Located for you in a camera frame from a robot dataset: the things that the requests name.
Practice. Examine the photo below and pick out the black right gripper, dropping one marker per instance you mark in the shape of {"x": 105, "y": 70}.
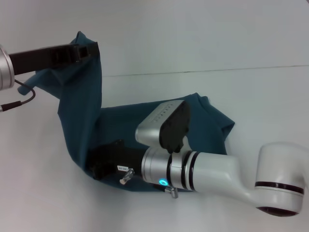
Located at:
{"x": 118, "y": 159}

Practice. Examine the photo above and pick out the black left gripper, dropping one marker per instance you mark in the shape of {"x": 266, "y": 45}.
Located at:
{"x": 33, "y": 59}

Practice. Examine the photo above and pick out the teal blue printed t-shirt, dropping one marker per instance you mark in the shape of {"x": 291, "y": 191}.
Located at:
{"x": 79, "y": 108}

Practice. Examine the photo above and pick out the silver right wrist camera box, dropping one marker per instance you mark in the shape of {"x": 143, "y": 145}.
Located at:
{"x": 166, "y": 125}

